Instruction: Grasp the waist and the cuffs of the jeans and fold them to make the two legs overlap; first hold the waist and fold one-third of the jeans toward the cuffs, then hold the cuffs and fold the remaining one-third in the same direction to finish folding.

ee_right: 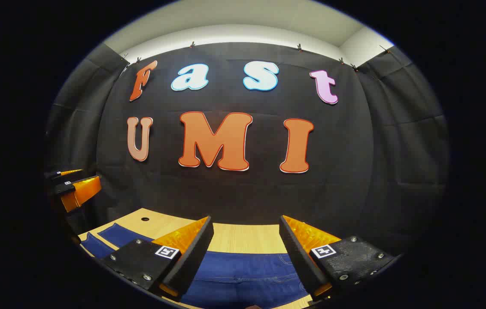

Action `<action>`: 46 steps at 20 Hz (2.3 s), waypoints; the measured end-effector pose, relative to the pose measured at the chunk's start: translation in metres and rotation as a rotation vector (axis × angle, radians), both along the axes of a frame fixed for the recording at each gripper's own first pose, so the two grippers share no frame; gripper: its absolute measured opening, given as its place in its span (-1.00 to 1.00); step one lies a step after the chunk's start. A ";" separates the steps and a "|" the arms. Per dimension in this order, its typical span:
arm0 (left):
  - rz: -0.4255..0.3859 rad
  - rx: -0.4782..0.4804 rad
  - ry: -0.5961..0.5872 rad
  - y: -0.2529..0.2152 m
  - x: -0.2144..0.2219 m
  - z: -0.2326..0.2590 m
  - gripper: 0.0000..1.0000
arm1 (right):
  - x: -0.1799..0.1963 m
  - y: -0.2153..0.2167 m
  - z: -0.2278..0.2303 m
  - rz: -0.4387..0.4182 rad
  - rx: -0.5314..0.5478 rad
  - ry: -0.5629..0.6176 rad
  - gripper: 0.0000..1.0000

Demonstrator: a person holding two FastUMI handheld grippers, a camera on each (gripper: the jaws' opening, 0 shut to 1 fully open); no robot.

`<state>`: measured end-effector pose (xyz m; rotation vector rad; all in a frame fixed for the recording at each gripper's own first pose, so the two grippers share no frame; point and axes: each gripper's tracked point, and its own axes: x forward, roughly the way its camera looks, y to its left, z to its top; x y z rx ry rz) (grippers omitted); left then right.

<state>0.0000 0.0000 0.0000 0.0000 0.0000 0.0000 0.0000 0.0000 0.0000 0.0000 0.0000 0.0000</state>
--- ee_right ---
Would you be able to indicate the black backdrop cloth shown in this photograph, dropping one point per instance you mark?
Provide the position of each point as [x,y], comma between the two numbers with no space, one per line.
[260,201]

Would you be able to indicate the blue denim jeans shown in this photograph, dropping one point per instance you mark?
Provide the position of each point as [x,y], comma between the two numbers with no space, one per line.
[243,274]

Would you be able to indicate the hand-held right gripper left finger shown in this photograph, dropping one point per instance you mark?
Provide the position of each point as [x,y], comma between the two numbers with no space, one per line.
[191,253]

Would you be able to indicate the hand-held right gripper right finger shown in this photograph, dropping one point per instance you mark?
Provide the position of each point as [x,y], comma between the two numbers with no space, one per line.
[299,253]

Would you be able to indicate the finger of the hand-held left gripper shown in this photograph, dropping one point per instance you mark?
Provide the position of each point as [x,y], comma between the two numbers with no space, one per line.
[77,184]
[60,173]

